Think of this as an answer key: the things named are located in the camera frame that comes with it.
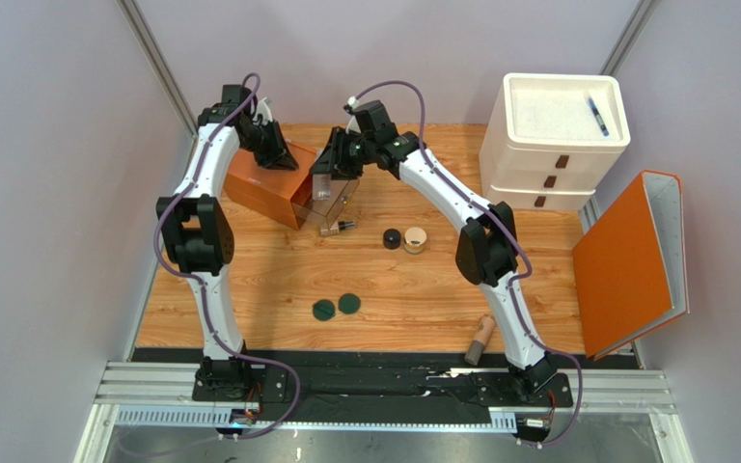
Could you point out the black round jar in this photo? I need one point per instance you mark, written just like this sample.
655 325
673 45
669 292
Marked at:
392 239

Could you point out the orange ring binder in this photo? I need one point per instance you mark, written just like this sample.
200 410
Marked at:
630 267

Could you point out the green round compact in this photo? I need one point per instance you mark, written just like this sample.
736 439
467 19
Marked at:
349 303
323 310

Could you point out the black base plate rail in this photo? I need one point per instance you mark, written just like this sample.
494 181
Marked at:
477 387

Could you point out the clear glitter bottle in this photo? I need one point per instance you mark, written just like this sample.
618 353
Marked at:
322 187

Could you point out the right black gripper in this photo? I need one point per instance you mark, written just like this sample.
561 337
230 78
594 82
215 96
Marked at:
338 157

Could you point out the clear top drawer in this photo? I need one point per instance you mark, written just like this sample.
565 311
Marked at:
323 213

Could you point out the green round compact left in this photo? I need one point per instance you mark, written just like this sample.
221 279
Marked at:
323 310

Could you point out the orange drawer box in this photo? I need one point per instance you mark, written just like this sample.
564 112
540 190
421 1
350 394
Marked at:
275 194

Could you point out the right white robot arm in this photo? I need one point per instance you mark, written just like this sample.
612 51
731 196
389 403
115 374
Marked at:
487 250

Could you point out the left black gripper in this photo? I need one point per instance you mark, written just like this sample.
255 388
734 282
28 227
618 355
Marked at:
279 156

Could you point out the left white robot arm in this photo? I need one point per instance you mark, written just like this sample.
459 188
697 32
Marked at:
197 237

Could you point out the gold lid cream jar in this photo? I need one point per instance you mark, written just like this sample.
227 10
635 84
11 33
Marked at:
415 240

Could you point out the green round compact right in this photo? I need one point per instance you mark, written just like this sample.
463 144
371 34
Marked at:
349 303

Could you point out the beige bottle grey cap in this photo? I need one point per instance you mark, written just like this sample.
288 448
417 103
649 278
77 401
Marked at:
480 340

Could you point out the white three-drawer cabinet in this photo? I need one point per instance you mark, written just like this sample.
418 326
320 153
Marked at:
542 149

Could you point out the blue pen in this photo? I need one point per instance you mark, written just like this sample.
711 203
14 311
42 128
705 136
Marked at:
597 116

